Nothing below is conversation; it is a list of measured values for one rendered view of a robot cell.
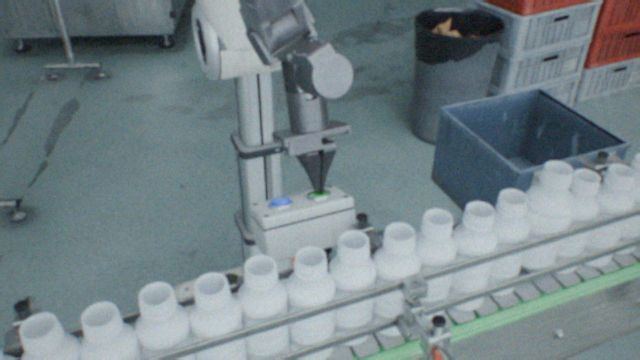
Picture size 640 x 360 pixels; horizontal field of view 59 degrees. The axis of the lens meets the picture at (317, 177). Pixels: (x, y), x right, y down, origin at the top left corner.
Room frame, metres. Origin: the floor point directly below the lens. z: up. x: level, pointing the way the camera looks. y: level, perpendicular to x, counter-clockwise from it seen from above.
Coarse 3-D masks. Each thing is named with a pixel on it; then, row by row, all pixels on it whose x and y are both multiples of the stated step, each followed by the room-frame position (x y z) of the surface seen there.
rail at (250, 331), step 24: (624, 216) 0.63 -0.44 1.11; (552, 240) 0.59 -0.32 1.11; (456, 264) 0.53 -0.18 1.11; (480, 264) 0.54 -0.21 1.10; (576, 264) 0.61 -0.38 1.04; (384, 288) 0.49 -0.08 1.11; (504, 288) 0.56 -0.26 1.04; (312, 312) 0.45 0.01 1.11; (432, 312) 0.52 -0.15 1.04; (240, 336) 0.42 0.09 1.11; (360, 336) 0.48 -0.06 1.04
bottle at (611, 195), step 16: (608, 176) 0.67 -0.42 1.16; (624, 176) 0.65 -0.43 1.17; (608, 192) 0.66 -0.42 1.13; (624, 192) 0.65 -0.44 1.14; (608, 208) 0.64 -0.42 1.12; (624, 208) 0.64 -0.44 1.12; (624, 224) 0.65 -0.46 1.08; (592, 240) 0.65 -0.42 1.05; (608, 240) 0.64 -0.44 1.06; (608, 256) 0.64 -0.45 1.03
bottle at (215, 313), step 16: (208, 272) 0.46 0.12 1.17; (208, 288) 0.46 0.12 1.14; (224, 288) 0.44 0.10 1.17; (208, 304) 0.43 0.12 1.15; (224, 304) 0.43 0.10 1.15; (192, 320) 0.43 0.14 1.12; (208, 320) 0.43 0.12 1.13; (224, 320) 0.43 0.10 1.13; (240, 320) 0.44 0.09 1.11; (192, 336) 0.43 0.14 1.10; (208, 336) 0.42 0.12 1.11; (208, 352) 0.42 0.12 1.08; (224, 352) 0.42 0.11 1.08; (240, 352) 0.43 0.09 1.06
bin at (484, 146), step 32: (512, 96) 1.34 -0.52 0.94; (544, 96) 1.35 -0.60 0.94; (448, 128) 1.22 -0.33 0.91; (480, 128) 1.31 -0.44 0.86; (512, 128) 1.35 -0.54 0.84; (544, 128) 1.33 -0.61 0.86; (576, 128) 1.23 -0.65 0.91; (448, 160) 1.21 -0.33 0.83; (480, 160) 1.10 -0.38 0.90; (512, 160) 1.35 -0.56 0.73; (544, 160) 1.30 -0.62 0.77; (576, 160) 1.03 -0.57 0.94; (608, 160) 1.06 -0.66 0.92; (448, 192) 1.19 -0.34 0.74; (480, 192) 1.08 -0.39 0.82
